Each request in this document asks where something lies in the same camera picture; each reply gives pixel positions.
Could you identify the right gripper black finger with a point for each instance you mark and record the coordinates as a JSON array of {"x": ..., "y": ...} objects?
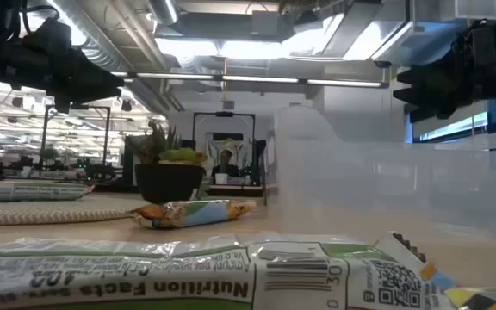
[
  {"x": 435, "y": 76},
  {"x": 433, "y": 98}
]

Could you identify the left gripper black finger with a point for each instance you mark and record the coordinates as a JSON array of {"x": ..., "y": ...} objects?
[
  {"x": 84, "y": 94},
  {"x": 93, "y": 73}
]

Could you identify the red Chewy granola bar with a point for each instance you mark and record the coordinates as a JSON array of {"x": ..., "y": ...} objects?
[{"x": 28, "y": 191}]

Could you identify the green orange granola bar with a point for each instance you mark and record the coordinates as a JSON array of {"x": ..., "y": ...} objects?
[{"x": 196, "y": 214}]

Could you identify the white granola bar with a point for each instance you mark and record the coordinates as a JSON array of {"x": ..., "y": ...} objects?
[{"x": 144, "y": 275}]

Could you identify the clear plastic container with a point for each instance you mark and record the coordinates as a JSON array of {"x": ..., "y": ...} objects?
[{"x": 381, "y": 189}]

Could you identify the succulent plant in black pot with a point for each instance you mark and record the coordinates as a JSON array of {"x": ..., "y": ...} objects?
[{"x": 168, "y": 183}]

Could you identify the person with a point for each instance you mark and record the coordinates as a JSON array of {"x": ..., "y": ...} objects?
[{"x": 225, "y": 169}]

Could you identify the long ceiling light bar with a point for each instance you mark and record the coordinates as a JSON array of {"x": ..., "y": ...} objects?
[{"x": 261, "y": 79}]

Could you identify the black metal gantry frame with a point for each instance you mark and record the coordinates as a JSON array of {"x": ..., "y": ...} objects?
[
  {"x": 224, "y": 114},
  {"x": 76, "y": 107}
]

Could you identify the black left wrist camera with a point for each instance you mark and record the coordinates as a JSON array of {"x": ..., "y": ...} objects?
[{"x": 47, "y": 34}]

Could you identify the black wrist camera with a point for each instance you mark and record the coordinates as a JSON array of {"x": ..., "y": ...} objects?
[
  {"x": 47, "y": 34},
  {"x": 485, "y": 41}
]

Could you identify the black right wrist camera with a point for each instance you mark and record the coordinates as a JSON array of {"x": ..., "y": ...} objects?
[{"x": 485, "y": 41}]

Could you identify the silver ventilation duct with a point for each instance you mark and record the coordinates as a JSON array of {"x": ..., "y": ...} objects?
[{"x": 164, "y": 10}]

